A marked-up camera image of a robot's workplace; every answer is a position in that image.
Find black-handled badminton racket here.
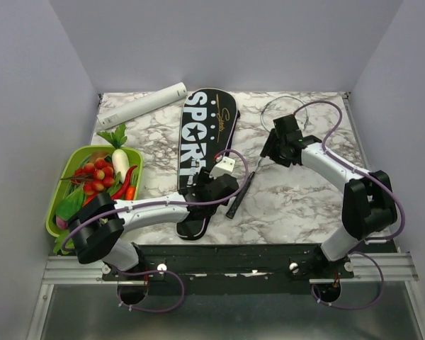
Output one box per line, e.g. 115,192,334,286
225,95,305,219

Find black sport racket bag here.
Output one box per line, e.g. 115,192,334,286
176,88,240,241

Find white shuttlecock tube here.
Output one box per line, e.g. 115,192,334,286
98,82,188,130

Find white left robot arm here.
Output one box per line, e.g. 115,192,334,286
67,171,239,280

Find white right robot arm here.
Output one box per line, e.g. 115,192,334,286
260,115,397,278

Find small orange carrot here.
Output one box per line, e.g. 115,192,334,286
125,186,136,200

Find red chili pepper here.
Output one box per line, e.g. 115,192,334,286
111,165,137,200

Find white radish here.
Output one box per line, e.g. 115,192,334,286
112,149,130,183

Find red cherry tomato bunch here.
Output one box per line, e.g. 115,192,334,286
70,157,115,196

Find green vegetable tray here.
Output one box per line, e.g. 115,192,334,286
45,145,143,237

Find green leafy vegetable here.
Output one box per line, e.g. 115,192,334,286
55,187,85,221

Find purple onion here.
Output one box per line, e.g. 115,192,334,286
55,215,68,230

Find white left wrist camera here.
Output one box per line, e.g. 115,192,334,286
210,156,235,179

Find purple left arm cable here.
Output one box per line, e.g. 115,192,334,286
61,148,251,314

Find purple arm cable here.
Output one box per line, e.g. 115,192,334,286
293,101,407,310
61,148,251,314

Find aluminium frame rail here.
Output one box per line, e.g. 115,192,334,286
42,253,419,285

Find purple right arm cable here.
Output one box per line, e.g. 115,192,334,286
293,101,407,310

